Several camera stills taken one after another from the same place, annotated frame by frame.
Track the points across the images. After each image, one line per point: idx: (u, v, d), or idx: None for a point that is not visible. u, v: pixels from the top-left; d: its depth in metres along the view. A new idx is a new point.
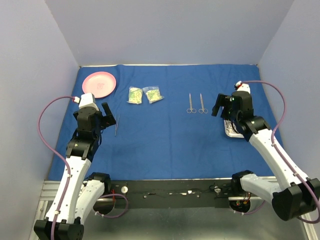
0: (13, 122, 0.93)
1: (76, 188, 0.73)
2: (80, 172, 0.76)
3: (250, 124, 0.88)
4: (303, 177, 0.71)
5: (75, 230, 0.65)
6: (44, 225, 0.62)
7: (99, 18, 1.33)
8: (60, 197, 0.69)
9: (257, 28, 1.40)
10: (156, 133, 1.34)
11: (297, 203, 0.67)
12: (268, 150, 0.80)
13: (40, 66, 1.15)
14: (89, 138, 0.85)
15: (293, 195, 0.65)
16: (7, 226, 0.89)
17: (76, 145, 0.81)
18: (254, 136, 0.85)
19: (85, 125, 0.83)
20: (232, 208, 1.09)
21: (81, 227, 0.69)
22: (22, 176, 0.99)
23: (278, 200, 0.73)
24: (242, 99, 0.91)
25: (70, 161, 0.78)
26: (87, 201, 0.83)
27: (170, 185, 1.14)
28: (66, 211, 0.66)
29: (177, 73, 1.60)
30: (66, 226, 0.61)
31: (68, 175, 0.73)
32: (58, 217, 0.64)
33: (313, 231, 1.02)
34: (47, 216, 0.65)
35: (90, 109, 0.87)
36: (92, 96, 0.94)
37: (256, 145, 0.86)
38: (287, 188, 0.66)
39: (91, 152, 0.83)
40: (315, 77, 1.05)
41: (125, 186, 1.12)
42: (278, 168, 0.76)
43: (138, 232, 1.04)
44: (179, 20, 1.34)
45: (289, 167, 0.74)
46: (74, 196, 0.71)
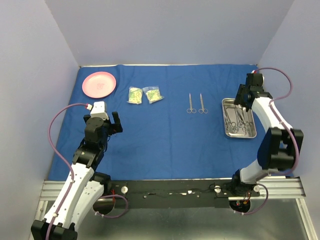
0: (13, 122, 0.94)
1: (77, 194, 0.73)
2: (84, 179, 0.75)
3: (256, 93, 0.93)
4: (288, 126, 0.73)
5: (68, 236, 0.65)
6: (41, 226, 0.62)
7: (99, 18, 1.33)
8: (60, 201, 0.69)
9: (257, 28, 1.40)
10: (156, 133, 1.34)
11: (276, 144, 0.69)
12: (264, 108, 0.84)
13: (39, 66, 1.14)
14: (94, 149, 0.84)
15: (273, 133, 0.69)
16: (8, 225, 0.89)
17: (82, 153, 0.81)
18: (255, 101, 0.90)
19: (91, 136, 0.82)
20: (232, 208, 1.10)
21: (75, 233, 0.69)
22: (22, 176, 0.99)
23: (262, 148, 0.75)
24: (253, 75, 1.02)
25: (75, 168, 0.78)
26: (85, 205, 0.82)
27: (170, 185, 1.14)
28: (63, 215, 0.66)
29: (177, 73, 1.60)
30: (61, 231, 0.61)
31: (71, 180, 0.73)
32: (55, 220, 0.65)
33: (313, 231, 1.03)
34: (45, 217, 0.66)
35: (98, 119, 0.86)
36: (105, 104, 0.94)
37: (255, 109, 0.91)
38: (270, 128, 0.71)
39: (95, 162, 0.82)
40: (315, 77, 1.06)
41: (125, 186, 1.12)
42: (268, 120, 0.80)
43: (138, 233, 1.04)
44: (179, 20, 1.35)
45: (278, 119, 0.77)
46: (74, 202, 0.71)
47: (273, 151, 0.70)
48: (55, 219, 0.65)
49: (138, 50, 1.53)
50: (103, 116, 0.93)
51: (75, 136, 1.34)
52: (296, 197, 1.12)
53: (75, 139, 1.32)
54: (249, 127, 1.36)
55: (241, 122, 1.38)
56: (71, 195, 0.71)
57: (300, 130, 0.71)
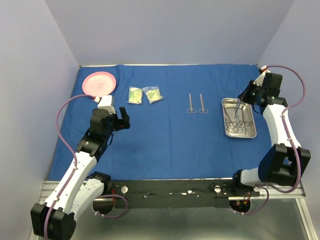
0: (13, 122, 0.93)
1: (79, 181, 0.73)
2: (87, 167, 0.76)
3: (270, 98, 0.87)
4: (295, 144, 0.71)
5: (67, 223, 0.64)
6: (40, 210, 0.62)
7: (99, 18, 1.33)
8: (62, 186, 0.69)
9: (257, 28, 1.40)
10: (156, 132, 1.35)
11: (279, 161, 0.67)
12: (274, 118, 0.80)
13: (39, 66, 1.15)
14: (99, 139, 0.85)
15: (277, 149, 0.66)
16: (8, 225, 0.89)
17: (87, 143, 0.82)
18: (267, 106, 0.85)
19: (96, 126, 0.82)
20: (232, 208, 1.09)
21: (73, 223, 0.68)
22: (22, 176, 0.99)
23: (264, 159, 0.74)
24: (271, 75, 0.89)
25: (78, 156, 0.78)
26: (85, 199, 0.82)
27: (170, 185, 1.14)
28: (64, 200, 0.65)
29: (177, 73, 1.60)
30: (60, 215, 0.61)
31: (74, 167, 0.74)
32: (56, 204, 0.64)
33: (313, 231, 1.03)
34: (45, 202, 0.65)
35: (103, 111, 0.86)
36: (112, 98, 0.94)
37: (265, 115, 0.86)
38: (274, 146, 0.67)
39: (99, 152, 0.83)
40: (314, 78, 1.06)
41: (125, 186, 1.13)
42: (275, 132, 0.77)
43: (138, 233, 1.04)
44: (180, 21, 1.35)
45: (286, 133, 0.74)
46: (76, 188, 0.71)
47: (275, 166, 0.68)
48: (56, 203, 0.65)
49: (138, 49, 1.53)
50: (109, 109, 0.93)
51: (75, 135, 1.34)
52: (296, 197, 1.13)
53: (75, 139, 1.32)
54: (249, 127, 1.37)
55: (241, 122, 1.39)
56: (73, 181, 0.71)
57: (308, 150, 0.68)
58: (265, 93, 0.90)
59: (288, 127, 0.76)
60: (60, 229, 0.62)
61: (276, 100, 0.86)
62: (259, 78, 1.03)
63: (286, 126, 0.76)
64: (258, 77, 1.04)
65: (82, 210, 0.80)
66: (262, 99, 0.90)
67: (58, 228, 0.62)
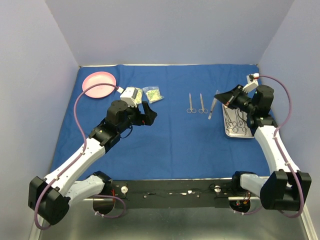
0: (12, 122, 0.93)
1: (82, 166, 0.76)
2: (93, 155, 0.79)
3: (259, 120, 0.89)
4: (294, 168, 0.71)
5: (60, 205, 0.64)
6: (39, 184, 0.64)
7: (99, 18, 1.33)
8: (66, 166, 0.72)
9: (257, 28, 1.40)
10: (156, 132, 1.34)
11: (281, 189, 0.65)
12: (268, 141, 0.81)
13: (39, 66, 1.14)
14: (112, 130, 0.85)
15: (278, 178, 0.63)
16: (8, 225, 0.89)
17: (100, 131, 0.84)
18: (258, 129, 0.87)
19: (112, 118, 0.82)
20: (232, 208, 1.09)
21: (66, 206, 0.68)
22: (22, 176, 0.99)
23: (265, 186, 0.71)
24: (263, 97, 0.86)
25: (88, 142, 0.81)
26: (83, 190, 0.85)
27: (170, 185, 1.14)
28: (63, 181, 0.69)
29: (177, 73, 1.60)
30: (54, 195, 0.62)
31: (81, 151, 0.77)
32: (54, 182, 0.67)
33: (313, 231, 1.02)
34: (46, 178, 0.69)
35: (123, 103, 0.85)
36: (134, 90, 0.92)
37: (257, 136, 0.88)
38: (274, 173, 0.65)
39: (109, 144, 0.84)
40: (314, 77, 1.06)
41: (124, 186, 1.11)
42: (272, 157, 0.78)
43: (138, 233, 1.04)
44: (179, 21, 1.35)
45: (283, 158, 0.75)
46: (77, 173, 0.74)
47: (278, 196, 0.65)
48: (55, 182, 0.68)
49: (138, 50, 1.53)
50: (130, 102, 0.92)
51: (76, 136, 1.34)
52: None
53: (76, 139, 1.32)
54: (248, 128, 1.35)
55: (241, 122, 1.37)
56: (77, 165, 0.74)
57: (307, 173, 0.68)
58: (252, 115, 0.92)
59: (283, 150, 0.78)
60: (52, 210, 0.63)
61: (265, 121, 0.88)
62: (249, 86, 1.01)
63: (282, 149, 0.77)
64: (248, 85, 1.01)
65: (79, 199, 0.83)
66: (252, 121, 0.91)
67: (49, 208, 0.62)
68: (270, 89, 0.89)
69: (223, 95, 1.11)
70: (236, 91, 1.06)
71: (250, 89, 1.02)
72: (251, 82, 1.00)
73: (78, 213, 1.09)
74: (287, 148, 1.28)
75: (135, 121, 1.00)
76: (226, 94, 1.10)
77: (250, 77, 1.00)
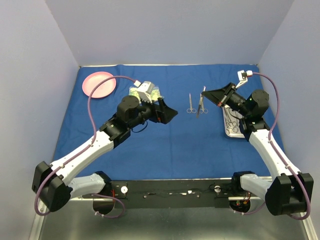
0: (12, 122, 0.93)
1: (88, 158, 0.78)
2: (101, 148, 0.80)
3: (251, 124, 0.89)
4: (295, 170, 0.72)
5: (62, 193, 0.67)
6: (44, 169, 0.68)
7: (99, 18, 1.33)
8: (72, 156, 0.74)
9: (257, 28, 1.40)
10: (156, 132, 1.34)
11: (286, 194, 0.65)
12: (264, 146, 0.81)
13: (39, 66, 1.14)
14: (122, 126, 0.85)
15: (282, 183, 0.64)
16: (8, 226, 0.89)
17: (111, 126, 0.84)
18: (252, 134, 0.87)
19: (121, 115, 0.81)
20: (232, 208, 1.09)
21: (67, 196, 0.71)
22: (22, 176, 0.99)
23: (267, 191, 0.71)
24: (258, 106, 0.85)
25: (98, 134, 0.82)
26: (85, 185, 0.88)
27: (170, 185, 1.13)
28: (68, 170, 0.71)
29: (177, 73, 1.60)
30: (57, 183, 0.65)
31: (90, 143, 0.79)
32: (59, 170, 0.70)
33: (313, 231, 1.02)
34: (51, 164, 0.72)
35: (134, 100, 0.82)
36: (151, 84, 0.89)
37: (252, 141, 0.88)
38: (276, 178, 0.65)
39: (118, 139, 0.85)
40: (314, 77, 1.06)
41: (125, 186, 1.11)
42: (271, 161, 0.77)
43: (138, 233, 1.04)
44: (179, 21, 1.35)
45: (283, 161, 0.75)
46: (83, 163, 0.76)
47: (284, 201, 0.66)
48: (60, 169, 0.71)
49: (138, 50, 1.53)
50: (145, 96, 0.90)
51: (76, 136, 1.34)
52: None
53: (76, 140, 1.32)
54: None
55: None
56: (83, 157, 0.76)
57: (308, 173, 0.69)
58: (244, 120, 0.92)
59: (280, 153, 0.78)
60: (52, 197, 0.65)
61: (258, 125, 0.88)
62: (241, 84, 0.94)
63: (279, 153, 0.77)
64: (240, 82, 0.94)
65: (80, 192, 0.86)
66: (244, 126, 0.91)
67: (50, 194, 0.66)
68: (265, 96, 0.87)
69: (212, 93, 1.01)
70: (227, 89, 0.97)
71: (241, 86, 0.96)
72: (244, 79, 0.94)
73: (78, 213, 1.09)
74: (286, 148, 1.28)
75: (151, 117, 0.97)
76: (216, 92, 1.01)
77: (243, 75, 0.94)
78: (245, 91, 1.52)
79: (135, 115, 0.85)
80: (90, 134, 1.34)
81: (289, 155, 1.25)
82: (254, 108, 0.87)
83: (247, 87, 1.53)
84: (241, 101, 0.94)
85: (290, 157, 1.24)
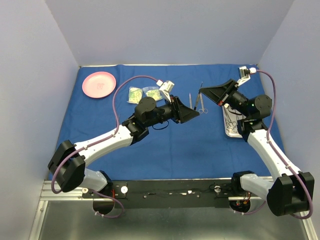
0: (12, 123, 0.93)
1: (108, 146, 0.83)
2: (121, 140, 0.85)
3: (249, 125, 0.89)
4: (295, 170, 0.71)
5: (78, 174, 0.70)
6: (68, 147, 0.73)
7: (98, 18, 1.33)
8: (95, 141, 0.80)
9: (258, 28, 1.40)
10: (156, 132, 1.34)
11: (287, 194, 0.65)
12: (263, 146, 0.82)
13: (39, 66, 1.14)
14: (141, 125, 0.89)
15: (283, 184, 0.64)
16: (7, 226, 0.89)
17: (131, 123, 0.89)
18: (250, 134, 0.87)
19: (139, 116, 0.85)
20: (232, 208, 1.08)
21: (80, 179, 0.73)
22: (22, 176, 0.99)
23: (269, 192, 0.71)
24: (260, 114, 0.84)
25: (121, 128, 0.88)
26: (94, 177, 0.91)
27: (170, 185, 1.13)
28: (89, 152, 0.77)
29: (177, 73, 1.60)
30: (77, 162, 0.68)
31: (112, 133, 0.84)
32: (82, 151, 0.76)
33: (313, 231, 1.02)
34: (75, 144, 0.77)
35: (151, 101, 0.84)
36: (172, 86, 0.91)
37: (251, 142, 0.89)
38: (278, 178, 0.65)
39: (137, 137, 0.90)
40: (315, 77, 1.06)
41: (125, 186, 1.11)
42: (271, 161, 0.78)
43: (138, 233, 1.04)
44: (179, 21, 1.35)
45: (283, 161, 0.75)
46: (102, 150, 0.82)
47: (286, 201, 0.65)
48: (83, 150, 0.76)
49: (138, 50, 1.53)
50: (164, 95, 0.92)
51: (76, 136, 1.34)
52: None
53: (76, 139, 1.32)
54: None
55: None
56: (105, 144, 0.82)
57: (309, 172, 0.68)
58: (243, 120, 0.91)
59: (280, 153, 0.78)
60: (69, 175, 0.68)
61: (256, 126, 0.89)
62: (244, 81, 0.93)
63: (279, 152, 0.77)
64: (242, 80, 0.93)
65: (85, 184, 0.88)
66: (242, 127, 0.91)
67: (67, 173, 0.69)
68: (268, 102, 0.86)
69: (211, 91, 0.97)
70: (229, 87, 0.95)
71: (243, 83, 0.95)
72: (246, 77, 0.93)
73: (78, 213, 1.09)
74: (286, 147, 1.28)
75: (171, 117, 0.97)
76: (215, 90, 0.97)
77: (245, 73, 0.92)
78: (245, 91, 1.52)
79: (152, 116, 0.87)
80: (90, 134, 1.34)
81: (289, 155, 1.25)
82: (255, 114, 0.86)
83: (247, 87, 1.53)
84: (243, 101, 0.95)
85: (290, 157, 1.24)
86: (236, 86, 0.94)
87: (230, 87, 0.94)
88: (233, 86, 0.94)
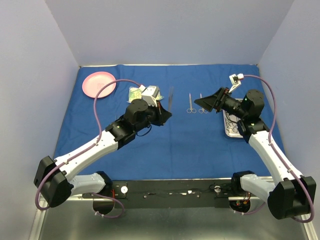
0: (12, 122, 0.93)
1: (92, 157, 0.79)
2: (105, 148, 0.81)
3: (250, 126, 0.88)
4: (297, 174, 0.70)
5: (62, 190, 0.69)
6: (48, 164, 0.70)
7: (98, 18, 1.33)
8: (76, 153, 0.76)
9: (258, 28, 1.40)
10: (156, 132, 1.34)
11: (289, 198, 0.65)
12: (265, 148, 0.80)
13: (39, 65, 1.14)
14: (128, 128, 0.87)
15: (285, 188, 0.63)
16: (8, 226, 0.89)
17: (117, 127, 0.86)
18: (252, 137, 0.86)
19: (129, 117, 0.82)
20: (232, 208, 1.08)
21: (67, 192, 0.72)
22: (22, 176, 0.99)
23: (271, 195, 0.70)
24: (254, 105, 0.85)
25: (104, 134, 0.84)
26: (86, 183, 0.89)
27: (170, 185, 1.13)
28: (71, 166, 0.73)
29: (177, 73, 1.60)
30: (59, 179, 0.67)
31: (95, 142, 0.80)
32: (63, 166, 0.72)
33: (313, 231, 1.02)
34: (55, 159, 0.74)
35: (143, 103, 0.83)
36: (156, 89, 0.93)
37: (252, 144, 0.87)
38: (280, 182, 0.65)
39: (123, 140, 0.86)
40: (315, 77, 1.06)
41: (125, 186, 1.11)
42: (273, 165, 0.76)
43: (138, 233, 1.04)
44: (179, 20, 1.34)
45: (285, 166, 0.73)
46: (85, 162, 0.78)
47: (287, 205, 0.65)
48: (64, 165, 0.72)
49: (138, 50, 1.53)
50: (151, 100, 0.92)
51: (75, 136, 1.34)
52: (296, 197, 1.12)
53: (76, 139, 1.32)
54: None
55: None
56: (87, 155, 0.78)
57: (311, 176, 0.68)
58: (242, 120, 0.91)
59: (282, 156, 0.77)
60: (53, 192, 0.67)
61: (257, 126, 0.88)
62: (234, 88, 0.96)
63: (281, 156, 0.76)
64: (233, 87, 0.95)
65: (81, 190, 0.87)
66: (243, 128, 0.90)
67: (51, 191, 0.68)
68: (259, 95, 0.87)
69: (204, 100, 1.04)
70: (219, 94, 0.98)
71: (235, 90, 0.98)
72: (236, 83, 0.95)
73: (78, 213, 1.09)
74: (286, 148, 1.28)
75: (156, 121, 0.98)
76: (208, 99, 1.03)
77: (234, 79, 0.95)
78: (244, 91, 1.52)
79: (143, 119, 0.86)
80: (90, 134, 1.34)
81: (289, 155, 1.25)
82: (250, 108, 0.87)
83: (246, 87, 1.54)
84: (236, 105, 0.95)
85: (290, 157, 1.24)
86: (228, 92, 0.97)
87: (220, 94, 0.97)
88: (224, 92, 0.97)
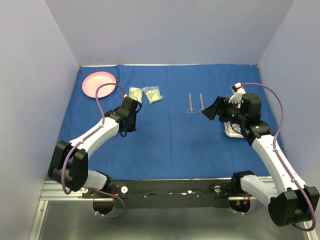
0: (12, 123, 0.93)
1: (101, 136, 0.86)
2: (111, 129, 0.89)
3: (254, 128, 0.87)
4: (301, 184, 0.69)
5: (82, 169, 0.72)
6: (65, 146, 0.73)
7: (98, 18, 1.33)
8: (88, 134, 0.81)
9: (258, 28, 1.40)
10: (156, 132, 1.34)
11: (291, 208, 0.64)
12: (269, 154, 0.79)
13: (39, 65, 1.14)
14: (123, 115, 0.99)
15: (288, 199, 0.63)
16: (7, 226, 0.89)
17: (113, 113, 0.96)
18: (257, 141, 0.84)
19: (126, 104, 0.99)
20: (232, 208, 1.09)
21: (84, 174, 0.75)
22: (22, 176, 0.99)
23: (272, 203, 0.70)
24: (251, 103, 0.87)
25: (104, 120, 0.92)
26: (94, 174, 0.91)
27: (170, 185, 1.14)
28: (87, 145, 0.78)
29: (177, 73, 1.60)
30: (81, 155, 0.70)
31: (101, 124, 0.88)
32: (80, 145, 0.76)
33: (313, 231, 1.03)
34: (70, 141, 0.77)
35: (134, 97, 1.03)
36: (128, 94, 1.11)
37: (256, 149, 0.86)
38: (283, 193, 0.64)
39: (121, 124, 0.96)
40: (315, 77, 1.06)
41: (125, 186, 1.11)
42: (277, 172, 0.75)
43: (138, 233, 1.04)
44: (179, 21, 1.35)
45: (289, 175, 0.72)
46: (96, 142, 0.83)
47: (288, 213, 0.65)
48: (81, 144, 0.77)
49: (138, 50, 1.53)
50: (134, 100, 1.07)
51: (76, 136, 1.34)
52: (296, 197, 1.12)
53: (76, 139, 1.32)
54: None
55: None
56: (97, 135, 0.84)
57: (314, 187, 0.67)
58: (244, 123, 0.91)
59: (285, 163, 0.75)
60: (76, 170, 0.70)
61: (261, 129, 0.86)
62: (234, 97, 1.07)
63: (284, 163, 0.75)
64: (233, 95, 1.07)
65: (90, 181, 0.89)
66: (247, 131, 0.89)
67: (73, 170, 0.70)
68: (255, 96, 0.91)
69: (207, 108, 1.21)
70: (217, 103, 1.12)
71: (236, 99, 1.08)
72: (236, 93, 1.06)
73: (78, 213, 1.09)
74: (286, 148, 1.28)
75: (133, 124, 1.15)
76: (209, 108, 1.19)
77: (234, 89, 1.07)
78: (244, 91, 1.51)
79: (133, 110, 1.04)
80: None
81: (289, 155, 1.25)
82: (248, 108, 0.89)
83: (246, 87, 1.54)
84: (235, 111, 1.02)
85: (289, 157, 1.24)
86: (227, 100, 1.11)
87: (218, 102, 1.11)
88: (222, 100, 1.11)
